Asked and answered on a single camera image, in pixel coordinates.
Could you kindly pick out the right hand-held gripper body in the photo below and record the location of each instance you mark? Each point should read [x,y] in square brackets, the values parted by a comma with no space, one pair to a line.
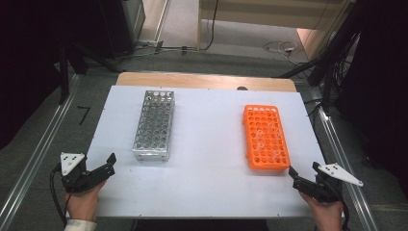
[324,189]

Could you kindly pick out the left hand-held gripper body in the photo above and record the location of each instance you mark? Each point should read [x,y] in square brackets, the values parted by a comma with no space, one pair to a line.
[75,179]

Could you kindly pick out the orange plastic test tube rack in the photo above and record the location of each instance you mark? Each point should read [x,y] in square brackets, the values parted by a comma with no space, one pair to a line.
[265,138]

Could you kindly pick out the person's right hand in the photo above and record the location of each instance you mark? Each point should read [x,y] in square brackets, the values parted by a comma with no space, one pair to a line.
[325,215]

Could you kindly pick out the person's left hand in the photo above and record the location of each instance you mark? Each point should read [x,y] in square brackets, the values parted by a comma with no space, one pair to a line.
[82,205]

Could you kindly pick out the white board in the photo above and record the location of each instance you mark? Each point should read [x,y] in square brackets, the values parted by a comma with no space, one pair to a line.
[208,179]

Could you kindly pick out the black metal stand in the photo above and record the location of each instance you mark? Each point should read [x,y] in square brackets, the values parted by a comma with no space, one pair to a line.
[64,80]

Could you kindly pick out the dark round table grommet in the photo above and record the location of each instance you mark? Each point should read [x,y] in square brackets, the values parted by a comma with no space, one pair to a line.
[242,88]

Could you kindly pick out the grey power strip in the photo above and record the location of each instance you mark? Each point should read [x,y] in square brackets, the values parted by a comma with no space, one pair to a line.
[147,42]

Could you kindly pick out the dark cabinet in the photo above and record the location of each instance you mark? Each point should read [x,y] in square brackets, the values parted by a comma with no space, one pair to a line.
[118,25]

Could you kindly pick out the aluminium floor rail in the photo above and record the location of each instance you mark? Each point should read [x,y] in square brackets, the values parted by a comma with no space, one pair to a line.
[340,154]
[38,154]

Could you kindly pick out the light wooden furniture frame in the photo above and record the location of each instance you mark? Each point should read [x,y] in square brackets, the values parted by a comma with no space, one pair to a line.
[272,12]

